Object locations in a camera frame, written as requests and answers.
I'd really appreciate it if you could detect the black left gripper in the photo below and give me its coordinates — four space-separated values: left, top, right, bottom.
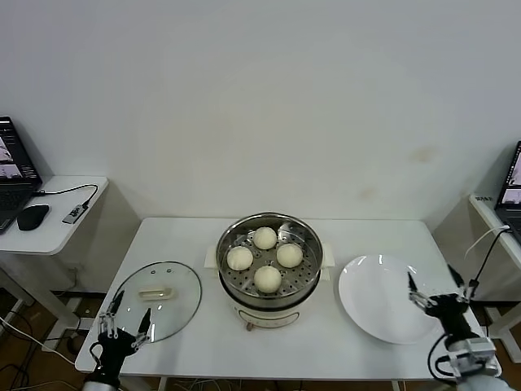
93 290 151 382

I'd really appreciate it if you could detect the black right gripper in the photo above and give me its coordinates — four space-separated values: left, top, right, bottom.
408 264 479 345

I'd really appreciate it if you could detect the round glass pot lid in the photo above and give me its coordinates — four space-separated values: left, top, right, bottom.
110 261 204 344

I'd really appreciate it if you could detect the white steamed baozi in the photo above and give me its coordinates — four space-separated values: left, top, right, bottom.
276 243 304 269
252 226 278 250
253 264 282 294
225 246 254 271

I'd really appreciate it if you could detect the perforated steel steamer basket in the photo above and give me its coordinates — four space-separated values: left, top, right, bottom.
215 211 325 310

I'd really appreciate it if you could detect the large white plate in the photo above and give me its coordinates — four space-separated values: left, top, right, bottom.
338 254 443 345

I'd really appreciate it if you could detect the white rounded side table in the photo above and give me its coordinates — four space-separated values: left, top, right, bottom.
0 174 142 339

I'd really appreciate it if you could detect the dark laptop with pink screen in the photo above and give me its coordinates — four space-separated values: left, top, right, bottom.
494 140 521 241

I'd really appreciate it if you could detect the grey usb hub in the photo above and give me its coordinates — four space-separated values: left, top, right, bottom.
61 205 85 224

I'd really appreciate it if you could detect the cream electric cooker pot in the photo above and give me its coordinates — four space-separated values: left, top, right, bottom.
203 242 337 332

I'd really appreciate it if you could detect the black computer mouse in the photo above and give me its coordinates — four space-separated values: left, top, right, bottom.
15 204 50 231

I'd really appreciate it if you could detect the black laptop with grey keyboard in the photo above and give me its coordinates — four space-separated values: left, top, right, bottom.
0 116 43 235

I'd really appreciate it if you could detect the black laptop power cable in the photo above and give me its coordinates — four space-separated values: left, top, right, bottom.
467 228 512 295

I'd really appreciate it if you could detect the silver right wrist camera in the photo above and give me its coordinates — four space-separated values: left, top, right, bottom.
445 336 501 378

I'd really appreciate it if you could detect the white laptop cable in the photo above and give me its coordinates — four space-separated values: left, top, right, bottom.
463 226 510 258

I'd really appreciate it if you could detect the white floor cable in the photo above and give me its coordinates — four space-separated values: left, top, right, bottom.
0 315 78 355

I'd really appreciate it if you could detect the black usb hub cable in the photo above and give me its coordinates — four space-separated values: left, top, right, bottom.
32 183 99 209

